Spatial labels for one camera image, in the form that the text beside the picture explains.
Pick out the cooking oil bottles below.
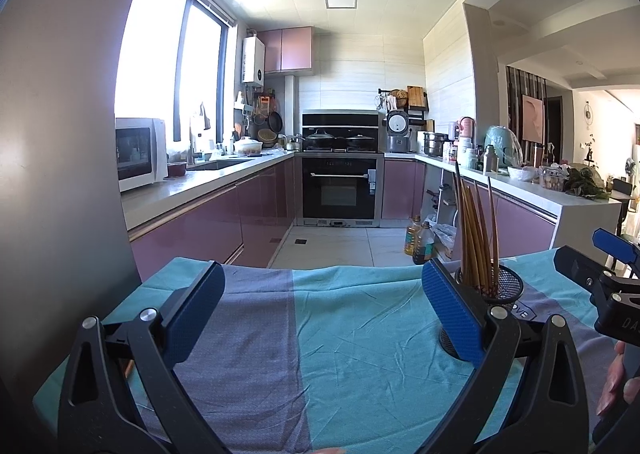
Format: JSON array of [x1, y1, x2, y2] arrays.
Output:
[[412, 221, 436, 265]]

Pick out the silver rice cooker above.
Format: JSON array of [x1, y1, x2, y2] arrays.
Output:
[[384, 110, 413, 155]]

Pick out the kitchen window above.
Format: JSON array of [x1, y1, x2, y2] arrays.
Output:
[[115, 0, 236, 169]]

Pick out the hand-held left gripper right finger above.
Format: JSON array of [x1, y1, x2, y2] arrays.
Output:
[[415, 259, 593, 454]]

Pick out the wooden cutting board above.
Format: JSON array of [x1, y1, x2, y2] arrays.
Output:
[[407, 85, 429, 112]]

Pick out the black lidded wok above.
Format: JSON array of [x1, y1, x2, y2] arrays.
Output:
[[305, 130, 337, 149]]

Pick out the framed wall picture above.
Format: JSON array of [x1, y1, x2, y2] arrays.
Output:
[[522, 94, 546, 142]]

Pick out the pink kitchen base cabinet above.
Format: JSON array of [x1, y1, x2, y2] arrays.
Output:
[[384, 154, 623, 259], [122, 154, 301, 269]]

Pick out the pink wall cabinet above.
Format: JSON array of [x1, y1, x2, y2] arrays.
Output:
[[257, 27, 315, 73]]

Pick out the clear food container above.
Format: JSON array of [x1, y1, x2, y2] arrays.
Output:
[[540, 166, 568, 192]]

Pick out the white water heater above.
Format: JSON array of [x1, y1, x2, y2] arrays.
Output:
[[242, 36, 266, 84]]

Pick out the yellow cooking oil bottle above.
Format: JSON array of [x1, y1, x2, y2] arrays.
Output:
[[404, 215, 423, 257]]

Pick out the bundle of wooden chopsticks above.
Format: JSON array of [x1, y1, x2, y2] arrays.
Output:
[[452, 161, 501, 299]]

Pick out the grey refrigerator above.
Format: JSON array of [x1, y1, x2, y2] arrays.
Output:
[[0, 0, 173, 385]]

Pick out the black built-in oven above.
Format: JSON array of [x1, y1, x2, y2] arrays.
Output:
[[301, 156, 385, 227]]

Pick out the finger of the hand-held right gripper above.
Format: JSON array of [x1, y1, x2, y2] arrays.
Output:
[[591, 228, 640, 281], [553, 245, 640, 307]]

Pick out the black integrated stove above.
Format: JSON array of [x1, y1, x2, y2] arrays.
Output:
[[301, 111, 385, 155]]

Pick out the white plastic bag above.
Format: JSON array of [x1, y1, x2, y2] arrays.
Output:
[[432, 221, 458, 259]]

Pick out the black mesh utensil holder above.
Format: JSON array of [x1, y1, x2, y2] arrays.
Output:
[[439, 263, 525, 361]]

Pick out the white microwave oven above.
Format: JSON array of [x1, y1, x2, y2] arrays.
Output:
[[115, 118, 169, 193]]

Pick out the green leafy vegetables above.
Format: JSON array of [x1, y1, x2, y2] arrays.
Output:
[[562, 166, 608, 199]]

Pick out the person's right hand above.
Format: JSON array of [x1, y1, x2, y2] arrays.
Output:
[[596, 338, 640, 417]]

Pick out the steel stock pot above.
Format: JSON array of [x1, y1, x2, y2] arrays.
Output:
[[423, 131, 449, 157]]

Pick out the white casserole pot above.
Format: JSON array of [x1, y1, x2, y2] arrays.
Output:
[[234, 135, 263, 157]]

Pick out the metal sink faucet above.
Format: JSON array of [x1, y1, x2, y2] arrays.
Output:
[[187, 116, 201, 167]]

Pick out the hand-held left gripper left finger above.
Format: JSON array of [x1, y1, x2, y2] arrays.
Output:
[[57, 261, 226, 454]]

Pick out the pale green air fryer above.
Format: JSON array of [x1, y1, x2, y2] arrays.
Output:
[[484, 126, 521, 169]]

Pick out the teal and purple printed tablecloth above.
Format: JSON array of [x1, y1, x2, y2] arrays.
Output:
[[32, 248, 640, 454]]

